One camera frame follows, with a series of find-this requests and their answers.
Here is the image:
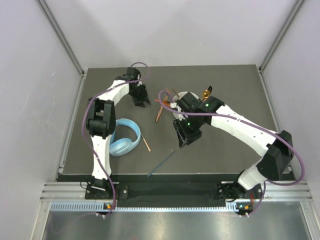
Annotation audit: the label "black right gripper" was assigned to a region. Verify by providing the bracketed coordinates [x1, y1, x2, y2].
[173, 113, 202, 148]

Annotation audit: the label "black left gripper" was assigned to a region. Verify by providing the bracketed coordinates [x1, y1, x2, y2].
[129, 83, 150, 107]

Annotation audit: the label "white divided round container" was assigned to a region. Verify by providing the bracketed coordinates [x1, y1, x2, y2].
[172, 91, 202, 113]

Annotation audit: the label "copper utensil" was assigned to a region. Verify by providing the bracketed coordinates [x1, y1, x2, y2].
[155, 96, 168, 123]

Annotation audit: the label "dark teal chopstick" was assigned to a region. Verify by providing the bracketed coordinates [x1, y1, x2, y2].
[147, 150, 176, 178]

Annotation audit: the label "gold spoon green handle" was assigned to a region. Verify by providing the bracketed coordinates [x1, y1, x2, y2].
[201, 85, 213, 101]

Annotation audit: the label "silver copper chopstick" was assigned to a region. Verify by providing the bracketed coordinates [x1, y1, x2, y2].
[141, 133, 151, 152]

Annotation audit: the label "light blue headphones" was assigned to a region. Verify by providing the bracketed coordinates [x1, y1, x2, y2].
[109, 118, 141, 157]

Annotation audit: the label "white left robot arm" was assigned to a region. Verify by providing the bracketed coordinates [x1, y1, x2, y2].
[81, 65, 151, 199]

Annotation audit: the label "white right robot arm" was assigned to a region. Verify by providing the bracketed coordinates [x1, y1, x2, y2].
[170, 92, 294, 199]

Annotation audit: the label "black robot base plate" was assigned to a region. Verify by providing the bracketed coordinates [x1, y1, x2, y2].
[82, 174, 273, 202]

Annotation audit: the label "aluminium frame rail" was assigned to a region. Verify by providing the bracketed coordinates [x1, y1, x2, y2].
[35, 0, 85, 77]

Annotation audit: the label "grey slotted cable duct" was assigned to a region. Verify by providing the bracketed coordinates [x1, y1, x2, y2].
[50, 201, 250, 213]

